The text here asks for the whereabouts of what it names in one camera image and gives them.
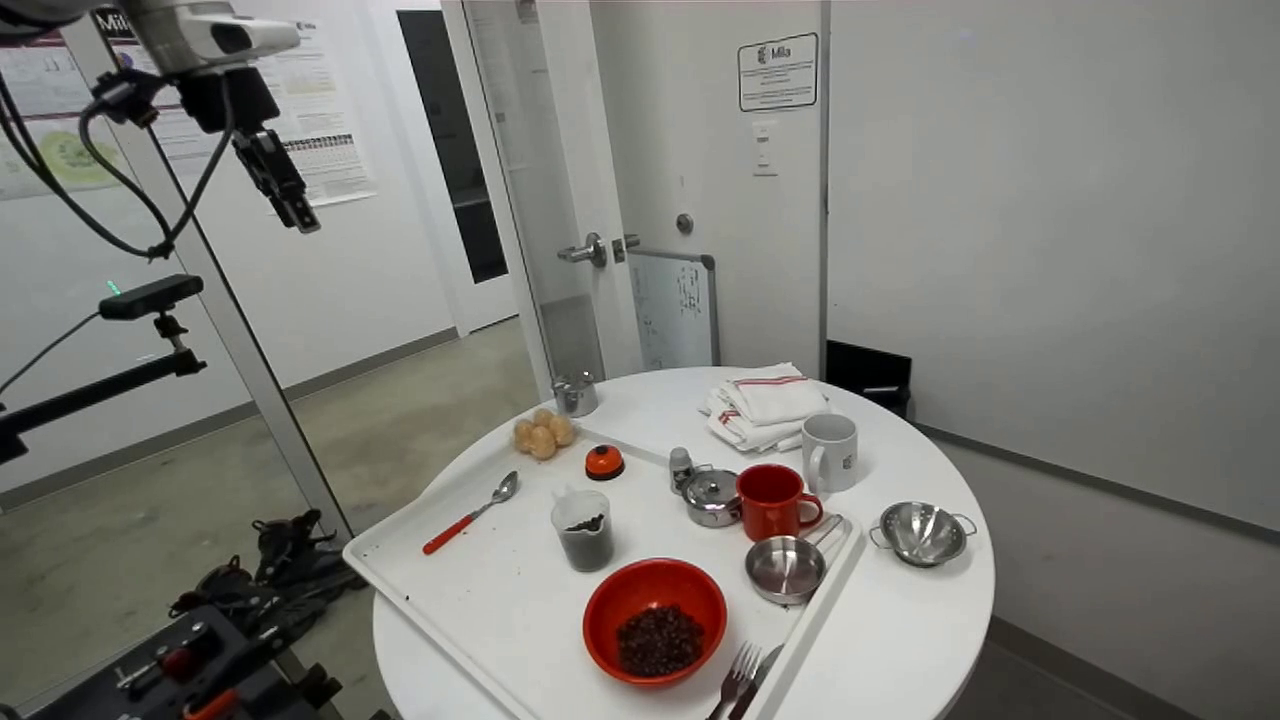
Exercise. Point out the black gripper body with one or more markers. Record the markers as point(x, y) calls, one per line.
point(267, 158)

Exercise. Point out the clear plastic jug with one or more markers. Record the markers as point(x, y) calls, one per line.
point(585, 530)

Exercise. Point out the red bowl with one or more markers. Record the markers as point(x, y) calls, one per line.
point(625, 601)

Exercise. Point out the small steel bowl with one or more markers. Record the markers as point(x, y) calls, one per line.
point(785, 569)

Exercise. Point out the white paper poster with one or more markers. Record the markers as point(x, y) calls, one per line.
point(320, 126)

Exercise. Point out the poster with green graphic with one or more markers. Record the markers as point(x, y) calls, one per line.
point(63, 146)

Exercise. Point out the beige round bread roll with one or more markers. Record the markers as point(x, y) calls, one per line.
point(539, 450)
point(564, 432)
point(544, 423)
point(530, 432)

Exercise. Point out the whiteboard with drawings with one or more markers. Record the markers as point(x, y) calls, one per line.
point(674, 308)

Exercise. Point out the white door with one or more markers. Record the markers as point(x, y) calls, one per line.
point(694, 200)

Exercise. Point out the orange call bell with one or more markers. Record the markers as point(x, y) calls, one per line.
point(607, 464)

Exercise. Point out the white rectangular tray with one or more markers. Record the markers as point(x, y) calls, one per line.
point(493, 586)

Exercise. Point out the black equipment base with clamps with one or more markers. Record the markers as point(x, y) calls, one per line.
point(224, 625)

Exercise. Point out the small metal shaker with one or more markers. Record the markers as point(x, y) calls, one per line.
point(681, 464)

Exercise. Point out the white door sign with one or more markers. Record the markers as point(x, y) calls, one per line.
point(779, 73)

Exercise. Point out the white cloth with red stripes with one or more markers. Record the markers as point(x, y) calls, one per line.
point(765, 401)

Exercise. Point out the small steel cup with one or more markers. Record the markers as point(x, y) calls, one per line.
point(715, 497)

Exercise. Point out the red mug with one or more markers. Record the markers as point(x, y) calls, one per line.
point(769, 503)

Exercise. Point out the white mug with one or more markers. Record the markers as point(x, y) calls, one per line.
point(831, 450)

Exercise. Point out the black box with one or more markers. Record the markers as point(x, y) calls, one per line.
point(865, 378)

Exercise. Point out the white metal frame post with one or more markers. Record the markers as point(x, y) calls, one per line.
point(224, 323)

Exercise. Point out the black camera on stand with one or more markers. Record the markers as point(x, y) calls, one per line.
point(151, 296)

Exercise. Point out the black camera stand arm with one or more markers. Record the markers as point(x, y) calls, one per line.
point(93, 394)

